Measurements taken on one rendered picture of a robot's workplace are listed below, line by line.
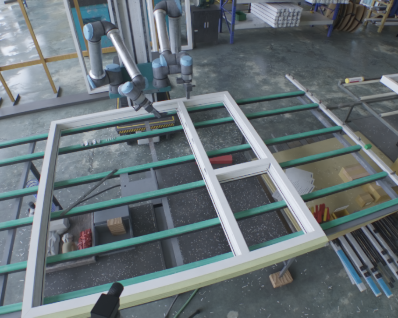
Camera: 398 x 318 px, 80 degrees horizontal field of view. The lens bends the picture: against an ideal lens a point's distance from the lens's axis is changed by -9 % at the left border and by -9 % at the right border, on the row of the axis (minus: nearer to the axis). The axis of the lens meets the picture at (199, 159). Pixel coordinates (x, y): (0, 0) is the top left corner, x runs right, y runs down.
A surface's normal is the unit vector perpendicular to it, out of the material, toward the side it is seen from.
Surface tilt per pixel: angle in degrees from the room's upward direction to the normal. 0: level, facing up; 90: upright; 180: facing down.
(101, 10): 90
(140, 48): 90
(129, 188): 0
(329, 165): 0
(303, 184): 0
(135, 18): 90
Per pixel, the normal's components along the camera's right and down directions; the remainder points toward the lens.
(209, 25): 0.27, 0.69
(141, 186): 0.00, -0.70
